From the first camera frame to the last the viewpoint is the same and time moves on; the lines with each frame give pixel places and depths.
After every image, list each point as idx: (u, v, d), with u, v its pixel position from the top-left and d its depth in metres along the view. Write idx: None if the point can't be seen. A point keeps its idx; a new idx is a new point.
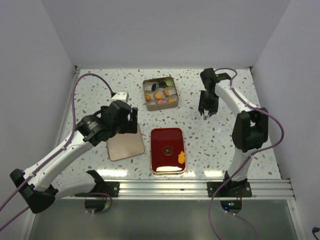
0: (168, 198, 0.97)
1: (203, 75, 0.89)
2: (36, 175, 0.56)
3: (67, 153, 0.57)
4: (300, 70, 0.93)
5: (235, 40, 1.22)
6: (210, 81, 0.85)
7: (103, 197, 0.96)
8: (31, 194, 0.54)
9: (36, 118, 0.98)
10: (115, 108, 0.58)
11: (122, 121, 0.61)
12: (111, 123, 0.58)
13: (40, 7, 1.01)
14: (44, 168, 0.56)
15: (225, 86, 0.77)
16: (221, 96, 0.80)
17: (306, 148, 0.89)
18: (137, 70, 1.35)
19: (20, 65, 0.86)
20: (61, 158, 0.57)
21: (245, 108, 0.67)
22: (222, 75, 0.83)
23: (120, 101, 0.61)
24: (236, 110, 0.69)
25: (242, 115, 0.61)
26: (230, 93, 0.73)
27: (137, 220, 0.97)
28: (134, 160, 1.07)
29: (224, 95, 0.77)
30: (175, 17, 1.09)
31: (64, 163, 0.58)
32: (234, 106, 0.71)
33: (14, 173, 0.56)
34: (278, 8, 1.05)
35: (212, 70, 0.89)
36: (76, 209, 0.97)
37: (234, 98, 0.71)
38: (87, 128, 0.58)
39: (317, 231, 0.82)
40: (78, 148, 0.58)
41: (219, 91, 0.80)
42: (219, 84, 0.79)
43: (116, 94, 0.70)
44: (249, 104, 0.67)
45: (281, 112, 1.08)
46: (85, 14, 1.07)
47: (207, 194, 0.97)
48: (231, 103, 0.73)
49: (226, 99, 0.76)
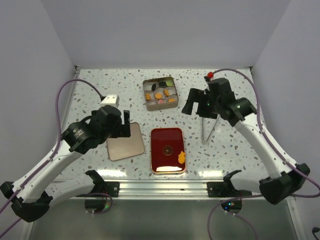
0: (168, 198, 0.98)
1: (214, 86, 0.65)
2: (24, 187, 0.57)
3: (54, 164, 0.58)
4: (300, 69, 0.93)
5: (235, 39, 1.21)
6: (229, 112, 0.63)
7: (103, 197, 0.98)
8: (20, 207, 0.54)
9: (36, 118, 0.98)
10: (104, 114, 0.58)
11: (111, 126, 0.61)
12: (99, 130, 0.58)
13: (40, 6, 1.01)
14: (32, 181, 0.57)
15: (253, 127, 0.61)
16: (244, 134, 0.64)
17: (306, 148, 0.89)
18: (137, 70, 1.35)
19: (20, 65, 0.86)
20: (49, 169, 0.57)
21: (284, 167, 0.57)
22: (243, 105, 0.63)
23: (110, 107, 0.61)
24: (271, 165, 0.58)
25: (283, 180, 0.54)
26: (262, 141, 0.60)
27: (137, 219, 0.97)
28: (134, 160, 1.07)
29: (251, 138, 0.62)
30: (175, 16, 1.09)
31: (53, 174, 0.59)
32: (266, 158, 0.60)
33: (3, 185, 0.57)
34: (278, 7, 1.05)
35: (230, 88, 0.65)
36: (77, 209, 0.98)
37: (268, 149, 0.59)
38: (74, 136, 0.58)
39: (317, 231, 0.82)
40: (65, 158, 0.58)
41: (241, 130, 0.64)
42: (244, 123, 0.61)
43: (106, 98, 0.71)
44: (289, 163, 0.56)
45: (281, 112, 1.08)
46: (85, 14, 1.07)
47: (207, 194, 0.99)
48: (263, 153, 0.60)
49: (254, 144, 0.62)
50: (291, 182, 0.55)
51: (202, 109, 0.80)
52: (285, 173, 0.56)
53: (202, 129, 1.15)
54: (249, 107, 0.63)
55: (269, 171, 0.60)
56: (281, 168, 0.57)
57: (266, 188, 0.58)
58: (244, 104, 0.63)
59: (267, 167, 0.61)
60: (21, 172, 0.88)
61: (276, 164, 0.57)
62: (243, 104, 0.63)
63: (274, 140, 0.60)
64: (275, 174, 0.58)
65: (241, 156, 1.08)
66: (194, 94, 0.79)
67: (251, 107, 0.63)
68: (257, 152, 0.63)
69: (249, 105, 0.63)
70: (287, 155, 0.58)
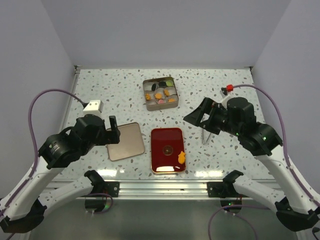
0: (168, 198, 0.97)
1: (237, 110, 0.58)
2: (10, 205, 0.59)
3: (33, 183, 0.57)
4: (301, 69, 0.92)
5: (235, 39, 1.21)
6: (254, 143, 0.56)
7: (103, 197, 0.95)
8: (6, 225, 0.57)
9: (36, 117, 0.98)
10: (83, 125, 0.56)
11: (92, 137, 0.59)
12: (79, 141, 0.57)
13: (39, 5, 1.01)
14: (15, 199, 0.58)
15: (281, 164, 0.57)
16: (267, 165, 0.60)
17: (307, 148, 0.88)
18: (137, 70, 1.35)
19: (20, 64, 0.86)
20: (29, 189, 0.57)
21: (310, 204, 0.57)
22: (270, 135, 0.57)
23: (90, 116, 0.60)
24: (297, 201, 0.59)
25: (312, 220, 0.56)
26: (290, 178, 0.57)
27: (137, 219, 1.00)
28: (134, 160, 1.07)
29: (277, 173, 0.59)
30: (175, 16, 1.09)
31: (36, 191, 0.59)
32: (292, 194, 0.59)
33: None
34: (278, 6, 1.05)
35: (253, 114, 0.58)
36: (77, 209, 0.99)
37: (295, 186, 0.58)
38: (52, 151, 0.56)
39: (317, 231, 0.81)
40: (43, 176, 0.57)
41: (266, 162, 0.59)
42: (272, 157, 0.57)
43: (88, 104, 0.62)
44: (316, 201, 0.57)
45: (281, 112, 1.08)
46: (85, 13, 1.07)
47: (207, 194, 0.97)
48: (289, 189, 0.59)
49: (278, 178, 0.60)
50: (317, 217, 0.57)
51: (211, 124, 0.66)
52: (313, 211, 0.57)
53: (202, 130, 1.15)
54: (275, 138, 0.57)
55: (293, 204, 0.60)
56: (308, 206, 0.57)
57: (288, 218, 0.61)
58: (270, 135, 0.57)
59: (289, 199, 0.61)
60: (20, 172, 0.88)
61: (304, 201, 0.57)
62: (269, 134, 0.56)
63: (300, 175, 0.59)
64: (300, 210, 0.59)
65: (241, 156, 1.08)
66: (208, 105, 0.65)
67: (277, 138, 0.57)
68: (278, 183, 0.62)
69: (275, 135, 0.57)
70: (312, 190, 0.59)
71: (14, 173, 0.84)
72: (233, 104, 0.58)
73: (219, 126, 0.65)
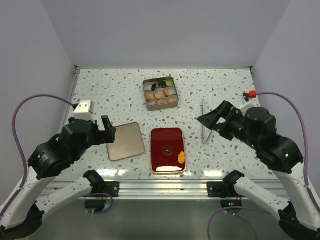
0: (168, 198, 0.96)
1: (258, 123, 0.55)
2: (4, 215, 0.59)
3: (25, 192, 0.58)
4: (301, 68, 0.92)
5: (235, 39, 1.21)
6: (274, 158, 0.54)
7: (103, 197, 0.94)
8: None
9: (36, 117, 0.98)
10: (69, 133, 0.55)
11: (81, 143, 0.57)
12: (67, 151, 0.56)
13: (39, 5, 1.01)
14: (9, 209, 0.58)
15: (299, 182, 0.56)
16: (284, 181, 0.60)
17: (307, 148, 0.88)
18: (137, 70, 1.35)
19: (20, 64, 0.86)
20: (21, 199, 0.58)
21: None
22: (292, 150, 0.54)
23: (78, 121, 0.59)
24: (307, 218, 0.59)
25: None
26: (305, 196, 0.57)
27: (138, 220, 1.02)
28: (134, 160, 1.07)
29: (292, 189, 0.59)
30: (174, 16, 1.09)
31: (29, 200, 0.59)
32: (304, 211, 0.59)
33: None
34: (278, 6, 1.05)
35: (275, 127, 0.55)
36: (75, 210, 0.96)
37: (309, 204, 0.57)
38: (41, 162, 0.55)
39: None
40: (35, 186, 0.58)
41: (284, 178, 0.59)
42: (290, 175, 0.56)
43: (78, 106, 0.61)
44: None
45: (282, 112, 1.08)
46: (85, 13, 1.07)
47: (207, 194, 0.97)
48: (302, 206, 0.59)
49: (292, 194, 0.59)
50: None
51: (227, 129, 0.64)
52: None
53: (202, 130, 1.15)
54: (297, 155, 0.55)
55: (302, 220, 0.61)
56: (319, 224, 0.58)
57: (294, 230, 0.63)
58: (291, 151, 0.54)
59: (298, 214, 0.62)
60: (19, 171, 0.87)
61: (315, 219, 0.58)
62: (290, 150, 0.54)
63: (316, 194, 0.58)
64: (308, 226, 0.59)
65: (241, 156, 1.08)
66: (226, 110, 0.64)
67: (298, 154, 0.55)
68: (291, 198, 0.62)
69: (296, 151, 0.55)
70: None
71: (13, 173, 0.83)
72: (255, 115, 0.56)
73: (235, 132, 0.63)
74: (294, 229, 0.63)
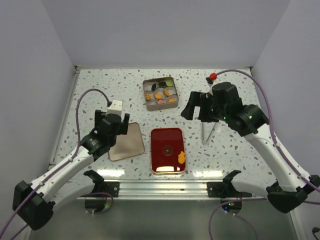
0: (167, 198, 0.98)
1: (220, 93, 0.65)
2: (45, 183, 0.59)
3: (74, 164, 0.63)
4: (300, 69, 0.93)
5: (235, 39, 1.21)
6: (240, 122, 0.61)
7: (103, 197, 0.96)
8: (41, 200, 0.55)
9: (37, 117, 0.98)
10: (107, 124, 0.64)
11: (116, 131, 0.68)
12: (107, 137, 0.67)
13: (40, 6, 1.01)
14: (52, 178, 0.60)
15: (266, 140, 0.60)
16: (255, 145, 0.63)
17: (307, 148, 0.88)
18: (137, 70, 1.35)
19: (21, 65, 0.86)
20: (70, 169, 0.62)
21: (298, 182, 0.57)
22: (254, 114, 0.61)
23: (110, 115, 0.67)
24: (284, 179, 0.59)
25: (300, 197, 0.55)
26: (276, 154, 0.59)
27: (137, 220, 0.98)
28: (134, 160, 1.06)
29: (264, 151, 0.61)
30: (175, 16, 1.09)
31: (69, 174, 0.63)
32: (280, 171, 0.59)
33: (20, 184, 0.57)
34: (278, 6, 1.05)
35: (237, 95, 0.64)
36: (76, 209, 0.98)
37: (282, 163, 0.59)
38: (91, 145, 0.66)
39: (317, 231, 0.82)
40: (84, 160, 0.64)
41: (253, 141, 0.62)
42: (257, 135, 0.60)
43: (113, 103, 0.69)
44: (304, 178, 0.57)
45: (281, 112, 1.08)
46: (85, 13, 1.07)
47: (207, 194, 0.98)
48: (276, 167, 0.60)
49: (266, 156, 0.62)
50: (305, 195, 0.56)
51: (203, 114, 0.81)
52: (300, 188, 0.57)
53: (202, 130, 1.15)
54: (261, 117, 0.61)
55: (283, 184, 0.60)
56: (296, 183, 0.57)
57: (279, 199, 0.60)
58: (255, 114, 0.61)
59: (278, 179, 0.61)
60: (20, 171, 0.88)
61: (291, 178, 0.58)
62: (253, 113, 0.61)
63: (287, 153, 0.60)
64: (287, 188, 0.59)
65: (241, 156, 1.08)
66: (196, 98, 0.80)
67: (263, 117, 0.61)
68: (268, 164, 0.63)
69: (260, 114, 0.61)
70: (300, 169, 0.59)
71: (14, 172, 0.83)
72: (218, 87, 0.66)
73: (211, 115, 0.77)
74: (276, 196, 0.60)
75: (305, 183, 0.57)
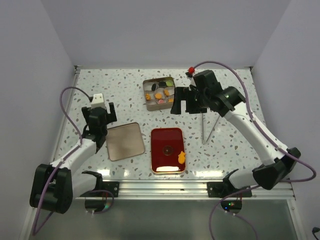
0: (167, 198, 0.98)
1: (201, 79, 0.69)
2: (65, 161, 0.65)
3: (84, 148, 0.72)
4: (300, 69, 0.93)
5: (235, 39, 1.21)
6: (218, 102, 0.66)
7: (103, 197, 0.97)
8: (65, 173, 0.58)
9: (37, 117, 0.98)
10: (94, 119, 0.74)
11: (104, 121, 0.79)
12: (99, 129, 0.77)
13: (40, 6, 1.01)
14: (69, 158, 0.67)
15: (243, 116, 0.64)
16: (234, 123, 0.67)
17: (306, 148, 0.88)
18: (137, 70, 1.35)
19: (21, 66, 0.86)
20: (82, 151, 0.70)
21: (276, 153, 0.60)
22: (231, 94, 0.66)
23: (94, 109, 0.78)
24: (264, 153, 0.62)
25: (277, 166, 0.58)
26: (253, 129, 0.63)
27: (138, 220, 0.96)
28: (134, 160, 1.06)
29: (242, 127, 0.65)
30: (175, 16, 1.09)
31: (80, 158, 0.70)
32: (259, 145, 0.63)
33: (40, 167, 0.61)
34: (278, 7, 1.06)
35: (215, 80, 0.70)
36: (76, 209, 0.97)
37: (260, 137, 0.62)
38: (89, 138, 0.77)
39: (317, 231, 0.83)
40: (91, 145, 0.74)
41: (233, 120, 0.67)
42: (235, 112, 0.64)
43: (94, 98, 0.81)
44: (281, 149, 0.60)
45: (281, 112, 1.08)
46: (86, 14, 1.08)
47: (207, 194, 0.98)
48: (255, 142, 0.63)
49: (246, 133, 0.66)
50: (284, 165, 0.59)
51: (191, 106, 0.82)
52: (278, 159, 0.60)
53: (202, 129, 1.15)
54: (237, 97, 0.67)
55: (263, 159, 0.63)
56: (274, 154, 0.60)
57: (261, 175, 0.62)
58: (232, 94, 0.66)
59: (260, 155, 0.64)
60: (21, 171, 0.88)
61: (269, 151, 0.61)
62: (231, 93, 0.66)
63: (265, 128, 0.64)
64: (268, 161, 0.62)
65: (241, 156, 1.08)
66: (180, 92, 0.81)
67: (239, 96, 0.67)
68: (249, 141, 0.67)
69: (236, 94, 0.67)
70: (277, 141, 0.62)
71: (14, 172, 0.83)
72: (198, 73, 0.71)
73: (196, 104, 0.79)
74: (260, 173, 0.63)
75: (283, 154, 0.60)
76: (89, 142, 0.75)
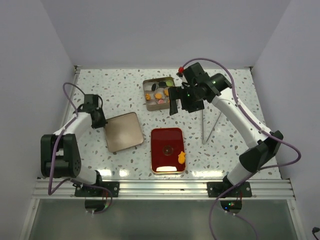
0: (168, 198, 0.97)
1: (189, 71, 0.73)
2: (66, 129, 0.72)
3: (80, 118, 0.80)
4: (300, 68, 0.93)
5: (235, 39, 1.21)
6: (206, 89, 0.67)
7: (103, 197, 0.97)
8: (71, 137, 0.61)
9: (37, 117, 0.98)
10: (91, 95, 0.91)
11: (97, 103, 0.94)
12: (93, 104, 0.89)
13: (40, 6, 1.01)
14: (70, 126, 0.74)
15: (229, 102, 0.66)
16: (222, 109, 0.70)
17: (306, 147, 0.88)
18: (137, 70, 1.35)
19: (20, 65, 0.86)
20: (80, 120, 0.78)
21: (260, 135, 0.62)
22: (219, 81, 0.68)
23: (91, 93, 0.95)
24: (248, 135, 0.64)
25: (260, 148, 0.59)
26: (238, 113, 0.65)
27: (137, 220, 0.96)
28: (134, 160, 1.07)
29: (229, 112, 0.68)
30: (174, 16, 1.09)
31: (80, 127, 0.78)
32: (244, 128, 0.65)
33: (44, 136, 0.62)
34: (277, 8, 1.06)
35: (202, 70, 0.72)
36: (76, 209, 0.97)
37: (245, 121, 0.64)
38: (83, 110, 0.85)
39: (317, 231, 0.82)
40: (86, 117, 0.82)
41: (219, 105, 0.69)
42: (221, 97, 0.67)
43: None
44: (264, 132, 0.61)
45: (281, 112, 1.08)
46: (85, 14, 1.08)
47: (207, 194, 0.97)
48: (240, 126, 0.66)
49: (232, 118, 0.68)
50: (267, 147, 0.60)
51: (186, 103, 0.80)
52: (261, 141, 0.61)
53: (202, 130, 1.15)
54: (224, 83, 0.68)
55: (248, 142, 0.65)
56: (257, 137, 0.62)
57: (246, 158, 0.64)
58: (219, 80, 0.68)
59: (244, 138, 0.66)
60: (21, 171, 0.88)
61: (253, 133, 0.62)
62: (217, 79, 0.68)
63: (250, 113, 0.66)
64: (252, 144, 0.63)
65: None
66: (173, 92, 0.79)
67: (226, 81, 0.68)
68: (235, 126, 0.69)
69: (224, 80, 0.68)
70: (262, 125, 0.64)
71: (14, 172, 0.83)
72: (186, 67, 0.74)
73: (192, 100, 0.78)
74: (245, 156, 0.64)
75: (266, 137, 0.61)
76: (84, 114, 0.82)
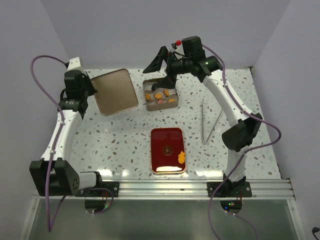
0: (168, 198, 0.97)
1: (187, 43, 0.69)
2: (55, 151, 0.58)
3: (68, 125, 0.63)
4: (300, 68, 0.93)
5: (235, 39, 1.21)
6: (198, 68, 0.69)
7: (103, 197, 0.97)
8: (63, 165, 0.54)
9: (36, 117, 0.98)
10: (71, 79, 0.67)
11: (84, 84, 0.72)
12: (78, 92, 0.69)
13: (40, 7, 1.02)
14: (59, 143, 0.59)
15: (217, 81, 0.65)
16: (211, 89, 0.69)
17: (307, 147, 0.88)
18: (137, 70, 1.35)
19: (20, 66, 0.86)
20: (68, 129, 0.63)
21: (241, 115, 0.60)
22: (213, 62, 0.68)
23: (71, 70, 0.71)
24: (230, 114, 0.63)
25: (239, 125, 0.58)
26: (224, 93, 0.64)
27: (137, 220, 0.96)
28: (134, 160, 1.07)
29: (216, 92, 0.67)
30: (174, 16, 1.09)
31: (70, 137, 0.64)
32: (227, 108, 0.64)
33: (32, 165, 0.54)
34: (277, 8, 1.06)
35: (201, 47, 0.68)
36: (76, 209, 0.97)
37: (229, 100, 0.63)
38: (68, 106, 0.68)
39: (317, 231, 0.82)
40: (74, 118, 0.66)
41: (208, 85, 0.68)
42: (211, 77, 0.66)
43: (70, 63, 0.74)
44: (246, 112, 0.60)
45: (281, 112, 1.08)
46: (85, 14, 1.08)
47: (207, 194, 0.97)
48: (224, 104, 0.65)
49: (218, 97, 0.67)
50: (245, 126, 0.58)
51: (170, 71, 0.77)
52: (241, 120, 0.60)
53: (202, 130, 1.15)
54: (216, 65, 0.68)
55: (230, 121, 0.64)
56: (239, 116, 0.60)
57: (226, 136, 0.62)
58: (211, 61, 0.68)
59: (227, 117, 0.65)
60: (20, 171, 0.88)
61: (235, 113, 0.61)
62: (210, 61, 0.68)
63: (236, 94, 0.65)
64: (233, 122, 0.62)
65: None
66: (164, 53, 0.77)
67: (217, 64, 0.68)
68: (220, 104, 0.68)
69: (216, 62, 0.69)
70: (245, 106, 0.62)
71: (14, 172, 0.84)
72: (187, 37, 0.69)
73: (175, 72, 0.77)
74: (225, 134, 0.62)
75: (247, 117, 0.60)
76: (71, 115, 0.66)
